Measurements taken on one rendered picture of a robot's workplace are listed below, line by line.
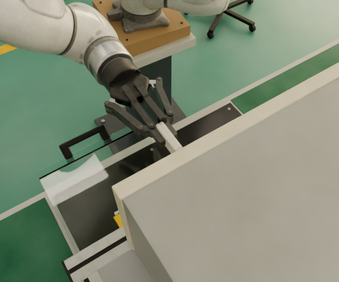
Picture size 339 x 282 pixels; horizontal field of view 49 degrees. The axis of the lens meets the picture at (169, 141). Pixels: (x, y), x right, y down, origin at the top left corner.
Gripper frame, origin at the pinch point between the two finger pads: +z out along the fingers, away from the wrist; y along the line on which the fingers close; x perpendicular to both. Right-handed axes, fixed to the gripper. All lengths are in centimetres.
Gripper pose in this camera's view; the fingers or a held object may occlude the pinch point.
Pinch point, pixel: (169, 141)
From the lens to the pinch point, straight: 66.0
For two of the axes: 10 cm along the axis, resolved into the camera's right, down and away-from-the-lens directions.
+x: -0.1, -5.5, -8.3
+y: -8.4, 4.5, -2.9
